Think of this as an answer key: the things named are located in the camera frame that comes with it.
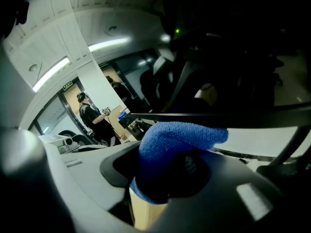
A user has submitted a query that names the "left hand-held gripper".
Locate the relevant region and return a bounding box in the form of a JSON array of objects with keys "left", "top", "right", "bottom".
[{"left": 38, "top": 134, "right": 81, "bottom": 154}]

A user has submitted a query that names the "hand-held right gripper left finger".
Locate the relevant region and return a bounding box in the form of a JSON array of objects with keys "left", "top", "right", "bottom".
[{"left": 45, "top": 140, "right": 141, "bottom": 213}]

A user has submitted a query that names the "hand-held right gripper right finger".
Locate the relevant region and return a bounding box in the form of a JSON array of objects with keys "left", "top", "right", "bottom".
[{"left": 147, "top": 149, "right": 285, "bottom": 233}]

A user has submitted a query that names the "large black monitor screen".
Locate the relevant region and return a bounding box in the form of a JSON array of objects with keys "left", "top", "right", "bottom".
[{"left": 72, "top": 0, "right": 311, "bottom": 130}]

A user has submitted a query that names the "blue cloth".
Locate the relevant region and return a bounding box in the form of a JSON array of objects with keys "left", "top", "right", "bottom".
[{"left": 129, "top": 121, "right": 229, "bottom": 205}]

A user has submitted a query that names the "black framed glass partition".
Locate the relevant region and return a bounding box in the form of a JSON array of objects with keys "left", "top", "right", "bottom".
[{"left": 28, "top": 95, "right": 83, "bottom": 137}]

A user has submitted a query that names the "wooden door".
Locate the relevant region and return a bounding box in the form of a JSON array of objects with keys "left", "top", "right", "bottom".
[{"left": 62, "top": 85, "right": 86, "bottom": 131}]

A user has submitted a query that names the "long ceiling light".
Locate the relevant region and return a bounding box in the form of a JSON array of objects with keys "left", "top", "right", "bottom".
[{"left": 32, "top": 57, "right": 70, "bottom": 93}]

